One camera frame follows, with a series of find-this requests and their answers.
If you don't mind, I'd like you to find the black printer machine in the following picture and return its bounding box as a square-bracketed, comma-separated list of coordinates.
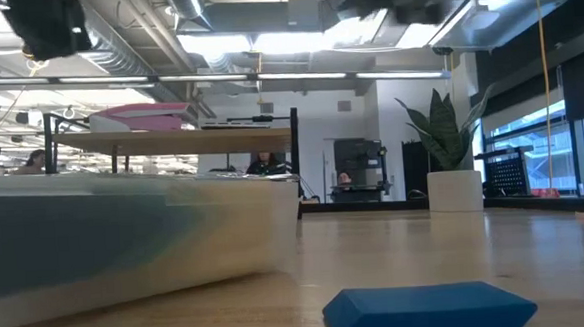
[327, 135, 394, 206]

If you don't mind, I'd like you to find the long ceiling light bar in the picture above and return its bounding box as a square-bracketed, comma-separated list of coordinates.
[0, 52, 453, 103]

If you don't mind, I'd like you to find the black pegboard stand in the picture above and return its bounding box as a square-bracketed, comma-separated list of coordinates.
[472, 145, 538, 200]

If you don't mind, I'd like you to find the black metal shelf leg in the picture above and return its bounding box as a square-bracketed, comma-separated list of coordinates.
[287, 106, 305, 221]
[41, 110, 93, 176]

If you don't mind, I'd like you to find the yellow hanging cable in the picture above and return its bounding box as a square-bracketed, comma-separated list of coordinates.
[535, 0, 558, 191]

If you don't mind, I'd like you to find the black cabinet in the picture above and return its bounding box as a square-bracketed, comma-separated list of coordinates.
[401, 139, 433, 202]

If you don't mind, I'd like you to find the red small object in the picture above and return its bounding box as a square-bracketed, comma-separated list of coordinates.
[530, 186, 561, 200]

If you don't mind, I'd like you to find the green snake plant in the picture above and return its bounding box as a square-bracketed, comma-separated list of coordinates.
[394, 83, 500, 175]

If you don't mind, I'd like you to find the translucent pencil case blue lid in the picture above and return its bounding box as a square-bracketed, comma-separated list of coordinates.
[0, 156, 309, 327]

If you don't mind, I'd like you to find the blue bevelled eraser block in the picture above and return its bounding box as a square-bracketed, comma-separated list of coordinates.
[321, 277, 540, 327]

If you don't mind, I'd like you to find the white desk calculator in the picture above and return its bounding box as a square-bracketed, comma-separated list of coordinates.
[200, 118, 272, 133]

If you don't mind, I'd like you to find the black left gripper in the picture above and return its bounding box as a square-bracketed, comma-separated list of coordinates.
[0, 0, 93, 63]

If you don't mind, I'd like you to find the black bar with clamp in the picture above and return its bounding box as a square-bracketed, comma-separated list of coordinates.
[225, 111, 292, 126]

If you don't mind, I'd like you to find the white plant pot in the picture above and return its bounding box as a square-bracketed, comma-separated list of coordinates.
[426, 168, 486, 215]

